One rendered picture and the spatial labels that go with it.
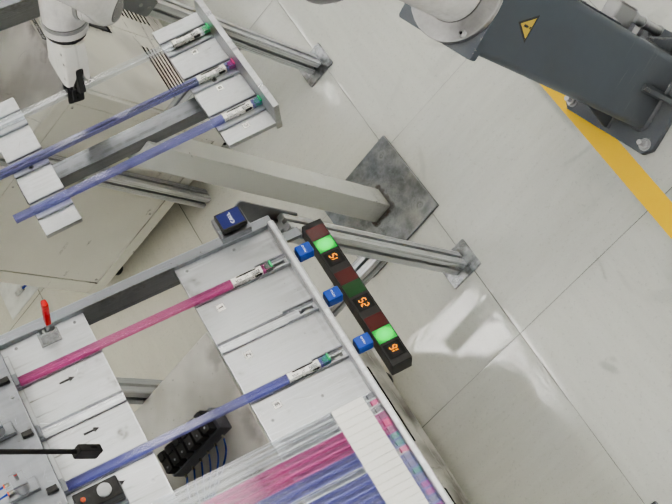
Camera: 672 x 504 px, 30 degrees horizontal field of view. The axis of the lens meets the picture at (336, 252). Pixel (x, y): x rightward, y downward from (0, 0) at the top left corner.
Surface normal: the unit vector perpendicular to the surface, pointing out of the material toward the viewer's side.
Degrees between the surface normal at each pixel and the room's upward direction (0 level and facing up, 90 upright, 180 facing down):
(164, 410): 0
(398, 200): 0
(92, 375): 44
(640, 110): 90
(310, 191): 90
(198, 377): 0
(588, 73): 90
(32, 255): 90
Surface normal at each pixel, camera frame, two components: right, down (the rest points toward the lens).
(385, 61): -0.62, -0.12
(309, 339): -0.02, -0.56
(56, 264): 0.48, 0.72
